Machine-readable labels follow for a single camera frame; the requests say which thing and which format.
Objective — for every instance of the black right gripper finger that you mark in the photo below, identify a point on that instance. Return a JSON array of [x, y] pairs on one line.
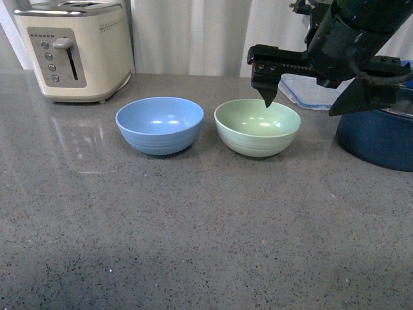
[[265, 77]]

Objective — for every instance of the green bowl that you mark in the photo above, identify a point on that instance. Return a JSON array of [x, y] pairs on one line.
[[249, 128]]

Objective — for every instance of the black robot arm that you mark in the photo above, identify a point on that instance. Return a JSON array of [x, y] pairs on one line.
[[342, 44]]

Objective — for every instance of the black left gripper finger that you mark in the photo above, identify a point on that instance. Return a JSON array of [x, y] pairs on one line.
[[361, 96]]

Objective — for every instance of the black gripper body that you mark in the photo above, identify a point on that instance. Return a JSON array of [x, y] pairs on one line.
[[342, 43]]

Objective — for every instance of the blue-rimmed container lid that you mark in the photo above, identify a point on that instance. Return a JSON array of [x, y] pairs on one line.
[[307, 94]]

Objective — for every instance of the white curtain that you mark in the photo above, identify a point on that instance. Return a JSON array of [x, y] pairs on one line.
[[202, 38]]

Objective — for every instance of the dark blue saucepan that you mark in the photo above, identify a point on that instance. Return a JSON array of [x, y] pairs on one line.
[[378, 137]]

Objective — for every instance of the blue bowl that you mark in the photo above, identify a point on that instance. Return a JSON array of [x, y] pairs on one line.
[[161, 125]]

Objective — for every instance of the cream white toaster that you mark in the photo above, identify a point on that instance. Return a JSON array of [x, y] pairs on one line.
[[80, 50]]

